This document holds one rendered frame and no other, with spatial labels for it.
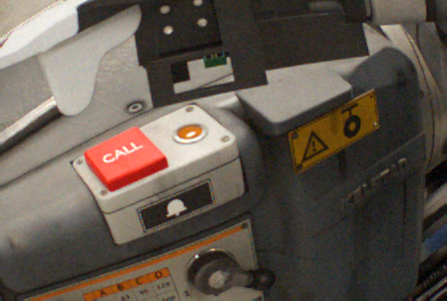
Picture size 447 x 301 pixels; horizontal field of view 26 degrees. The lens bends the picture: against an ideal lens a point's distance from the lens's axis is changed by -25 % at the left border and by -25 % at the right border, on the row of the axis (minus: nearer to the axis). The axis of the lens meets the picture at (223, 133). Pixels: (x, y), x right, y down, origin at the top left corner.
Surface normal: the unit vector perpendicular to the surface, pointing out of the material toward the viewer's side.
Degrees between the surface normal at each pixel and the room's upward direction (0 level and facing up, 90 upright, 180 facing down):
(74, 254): 90
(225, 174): 90
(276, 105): 0
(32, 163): 0
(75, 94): 84
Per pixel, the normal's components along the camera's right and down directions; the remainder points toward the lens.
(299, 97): -0.17, -0.83
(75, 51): 0.62, 0.22
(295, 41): 0.10, 0.40
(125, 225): 0.48, 0.40
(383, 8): 0.18, 0.78
